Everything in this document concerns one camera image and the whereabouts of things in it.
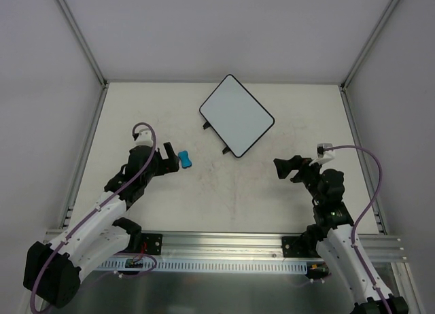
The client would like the blue bone-shaped eraser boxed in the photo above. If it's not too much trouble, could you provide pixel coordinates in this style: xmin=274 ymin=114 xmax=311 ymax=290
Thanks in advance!
xmin=178 ymin=150 xmax=192 ymax=169

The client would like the small black-framed whiteboard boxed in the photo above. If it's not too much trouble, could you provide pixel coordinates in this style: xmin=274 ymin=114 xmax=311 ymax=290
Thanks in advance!
xmin=199 ymin=74 xmax=275 ymax=158

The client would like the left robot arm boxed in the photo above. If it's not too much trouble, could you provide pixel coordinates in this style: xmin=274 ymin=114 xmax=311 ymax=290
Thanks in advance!
xmin=23 ymin=142 xmax=179 ymax=313

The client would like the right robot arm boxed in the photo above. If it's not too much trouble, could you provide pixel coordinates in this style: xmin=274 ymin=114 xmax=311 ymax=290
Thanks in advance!
xmin=273 ymin=155 xmax=409 ymax=313

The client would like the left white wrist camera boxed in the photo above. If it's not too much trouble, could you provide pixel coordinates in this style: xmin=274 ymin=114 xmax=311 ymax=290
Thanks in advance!
xmin=133 ymin=129 xmax=154 ymax=147

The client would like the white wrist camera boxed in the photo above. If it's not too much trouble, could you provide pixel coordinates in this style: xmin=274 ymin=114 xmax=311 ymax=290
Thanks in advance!
xmin=133 ymin=129 xmax=154 ymax=147
xmin=309 ymin=143 xmax=335 ymax=166

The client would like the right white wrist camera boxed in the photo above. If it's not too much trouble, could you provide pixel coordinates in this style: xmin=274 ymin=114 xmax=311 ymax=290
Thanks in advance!
xmin=309 ymin=143 xmax=335 ymax=166

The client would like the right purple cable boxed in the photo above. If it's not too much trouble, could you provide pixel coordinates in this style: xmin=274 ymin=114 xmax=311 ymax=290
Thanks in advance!
xmin=319 ymin=144 xmax=395 ymax=314

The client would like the purple cable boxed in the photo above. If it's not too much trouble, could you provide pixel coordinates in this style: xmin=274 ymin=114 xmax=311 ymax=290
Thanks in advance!
xmin=319 ymin=144 xmax=395 ymax=314
xmin=29 ymin=122 xmax=158 ymax=314

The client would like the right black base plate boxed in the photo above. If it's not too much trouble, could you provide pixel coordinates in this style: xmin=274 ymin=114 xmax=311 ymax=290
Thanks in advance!
xmin=281 ymin=235 xmax=321 ymax=258

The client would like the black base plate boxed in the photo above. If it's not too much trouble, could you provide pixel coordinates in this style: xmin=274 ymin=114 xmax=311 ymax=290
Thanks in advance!
xmin=281 ymin=235 xmax=321 ymax=258
xmin=135 ymin=232 xmax=163 ymax=256

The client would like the aluminium front rail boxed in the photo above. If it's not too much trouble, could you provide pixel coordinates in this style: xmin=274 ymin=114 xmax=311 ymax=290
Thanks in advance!
xmin=143 ymin=231 xmax=408 ymax=262

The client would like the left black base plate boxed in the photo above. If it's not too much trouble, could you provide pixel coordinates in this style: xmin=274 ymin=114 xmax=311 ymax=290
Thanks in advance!
xmin=135 ymin=232 xmax=163 ymax=256

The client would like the white slotted cable duct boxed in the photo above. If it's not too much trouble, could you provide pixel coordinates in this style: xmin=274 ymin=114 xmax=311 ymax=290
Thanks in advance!
xmin=97 ymin=257 xmax=308 ymax=275

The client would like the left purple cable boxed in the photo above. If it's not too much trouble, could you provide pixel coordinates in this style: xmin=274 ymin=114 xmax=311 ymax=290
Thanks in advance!
xmin=29 ymin=122 xmax=158 ymax=314

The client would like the left aluminium frame post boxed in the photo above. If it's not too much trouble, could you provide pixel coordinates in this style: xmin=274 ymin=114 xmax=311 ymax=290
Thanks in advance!
xmin=50 ymin=0 xmax=109 ymax=90

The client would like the aluminium frame post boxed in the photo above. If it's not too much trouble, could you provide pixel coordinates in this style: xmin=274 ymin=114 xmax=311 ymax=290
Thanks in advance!
xmin=50 ymin=0 xmax=109 ymax=90
xmin=339 ymin=0 xmax=408 ymax=90

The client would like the right aluminium frame post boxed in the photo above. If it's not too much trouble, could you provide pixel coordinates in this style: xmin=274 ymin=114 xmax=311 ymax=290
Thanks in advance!
xmin=339 ymin=0 xmax=408 ymax=90

